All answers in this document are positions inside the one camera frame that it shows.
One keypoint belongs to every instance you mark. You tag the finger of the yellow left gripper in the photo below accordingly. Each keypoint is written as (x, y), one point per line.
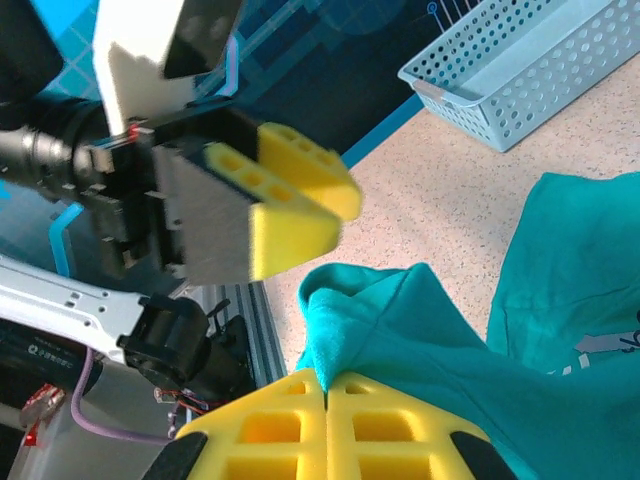
(320, 165)
(295, 240)

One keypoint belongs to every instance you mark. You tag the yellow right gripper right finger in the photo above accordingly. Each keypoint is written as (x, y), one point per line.
(400, 430)

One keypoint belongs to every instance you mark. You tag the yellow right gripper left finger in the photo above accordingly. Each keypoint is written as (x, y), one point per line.
(260, 430)

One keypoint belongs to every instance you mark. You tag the teal t-shirt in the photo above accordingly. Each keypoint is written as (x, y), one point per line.
(525, 350)

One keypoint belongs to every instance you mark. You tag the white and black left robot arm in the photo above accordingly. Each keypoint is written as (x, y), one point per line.
(100, 310)

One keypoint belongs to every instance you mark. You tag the light blue perforated plastic basket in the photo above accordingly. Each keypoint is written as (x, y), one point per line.
(515, 70)

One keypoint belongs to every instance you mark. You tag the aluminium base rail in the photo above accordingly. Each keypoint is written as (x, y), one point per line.
(250, 330)

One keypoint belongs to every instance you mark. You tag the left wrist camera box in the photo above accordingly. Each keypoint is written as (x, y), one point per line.
(155, 55)

